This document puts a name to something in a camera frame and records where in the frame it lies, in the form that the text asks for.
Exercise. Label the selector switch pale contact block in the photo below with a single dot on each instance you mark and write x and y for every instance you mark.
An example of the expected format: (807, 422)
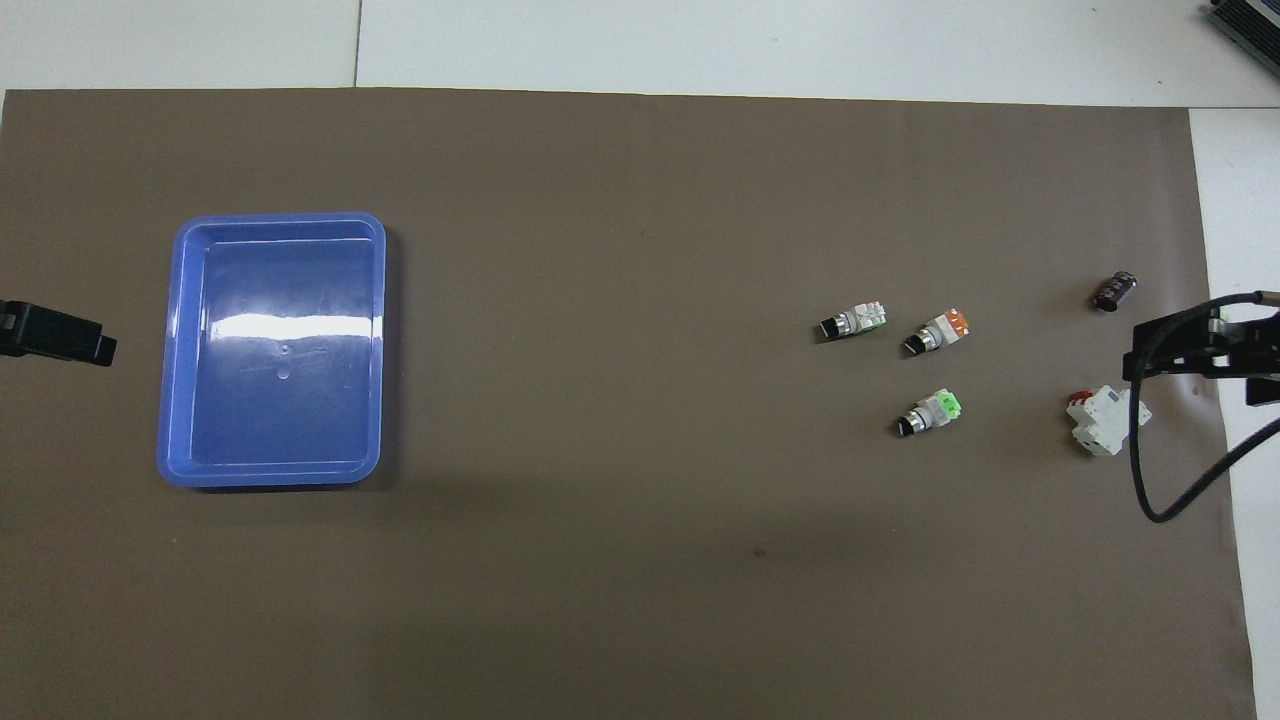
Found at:
(855, 321)

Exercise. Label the grey finned metal device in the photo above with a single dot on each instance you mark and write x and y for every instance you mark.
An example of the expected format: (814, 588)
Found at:
(1250, 25)

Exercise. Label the brown paper table mat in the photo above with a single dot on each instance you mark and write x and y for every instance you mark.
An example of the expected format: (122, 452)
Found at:
(640, 520)

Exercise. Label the white circuit breaker red lever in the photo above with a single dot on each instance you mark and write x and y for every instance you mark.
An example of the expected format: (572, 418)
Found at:
(1105, 420)

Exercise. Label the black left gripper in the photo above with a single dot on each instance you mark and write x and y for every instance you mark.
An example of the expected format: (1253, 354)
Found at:
(55, 333)

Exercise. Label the selector switch orange contact block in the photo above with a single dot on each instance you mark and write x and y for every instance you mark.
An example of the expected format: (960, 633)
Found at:
(940, 332)

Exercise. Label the selector switch green contact block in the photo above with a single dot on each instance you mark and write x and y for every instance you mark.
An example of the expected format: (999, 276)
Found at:
(930, 414)

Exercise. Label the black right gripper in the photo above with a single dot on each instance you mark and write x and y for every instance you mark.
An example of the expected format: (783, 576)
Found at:
(1250, 345)

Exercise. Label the blue plastic tray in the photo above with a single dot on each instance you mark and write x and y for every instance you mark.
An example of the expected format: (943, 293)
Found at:
(280, 410)

